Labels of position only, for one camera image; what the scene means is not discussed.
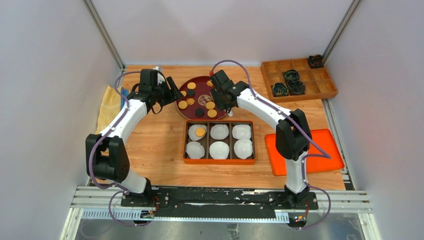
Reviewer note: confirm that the yellow cloth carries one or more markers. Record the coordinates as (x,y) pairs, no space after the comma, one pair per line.
(109,108)

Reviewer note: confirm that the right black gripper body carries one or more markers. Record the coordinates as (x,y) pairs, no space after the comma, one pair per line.
(219,100)

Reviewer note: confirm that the black paper cup corner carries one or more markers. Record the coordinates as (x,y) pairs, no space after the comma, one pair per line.
(315,61)

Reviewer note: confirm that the black sandwich cookie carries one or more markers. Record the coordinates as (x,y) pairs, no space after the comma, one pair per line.
(199,112)
(190,93)

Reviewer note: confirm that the white paper cup bottom middle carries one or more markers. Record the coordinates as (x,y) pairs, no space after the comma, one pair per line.
(219,150)

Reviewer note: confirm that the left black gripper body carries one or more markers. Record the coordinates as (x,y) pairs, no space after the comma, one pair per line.
(163,95)

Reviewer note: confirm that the white paper cup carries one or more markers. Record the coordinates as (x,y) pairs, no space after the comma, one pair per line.
(191,132)
(243,148)
(219,150)
(242,132)
(195,150)
(219,131)

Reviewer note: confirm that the white paper cup bottom left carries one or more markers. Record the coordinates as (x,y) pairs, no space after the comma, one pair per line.
(195,150)

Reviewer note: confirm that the dark red round plate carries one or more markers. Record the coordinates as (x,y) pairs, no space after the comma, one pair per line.
(202,96)

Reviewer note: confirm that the white paper cup bottom right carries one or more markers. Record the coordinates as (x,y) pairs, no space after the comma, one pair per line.
(243,148)

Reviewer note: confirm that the metal tongs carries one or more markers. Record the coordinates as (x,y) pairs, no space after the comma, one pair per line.
(229,112)

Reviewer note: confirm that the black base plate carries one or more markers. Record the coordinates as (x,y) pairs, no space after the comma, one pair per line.
(218,203)

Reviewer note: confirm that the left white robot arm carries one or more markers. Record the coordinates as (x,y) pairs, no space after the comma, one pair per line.
(107,161)

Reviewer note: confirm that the wooden compartment organizer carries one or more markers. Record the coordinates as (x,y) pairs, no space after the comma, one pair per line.
(318,82)

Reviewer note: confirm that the white paper cup top middle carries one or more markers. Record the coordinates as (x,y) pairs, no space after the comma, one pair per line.
(219,131)

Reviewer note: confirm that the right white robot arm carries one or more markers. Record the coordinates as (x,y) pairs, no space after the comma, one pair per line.
(292,132)

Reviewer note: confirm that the black paper cup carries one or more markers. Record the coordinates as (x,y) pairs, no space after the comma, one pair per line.
(279,89)
(296,87)
(291,75)

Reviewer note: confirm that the blue cloth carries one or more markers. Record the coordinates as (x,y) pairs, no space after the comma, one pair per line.
(125,92)

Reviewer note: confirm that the white paper cup top right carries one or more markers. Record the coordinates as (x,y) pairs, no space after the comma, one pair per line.
(242,132)

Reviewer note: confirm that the yellow round cookie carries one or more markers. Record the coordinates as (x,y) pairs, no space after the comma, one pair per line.
(183,105)
(200,132)
(210,105)
(191,85)
(212,113)

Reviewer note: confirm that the orange compartment box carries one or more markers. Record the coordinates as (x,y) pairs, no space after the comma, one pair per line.
(207,140)

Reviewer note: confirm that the white paper cup top left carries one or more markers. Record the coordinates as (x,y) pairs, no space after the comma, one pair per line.
(191,132)

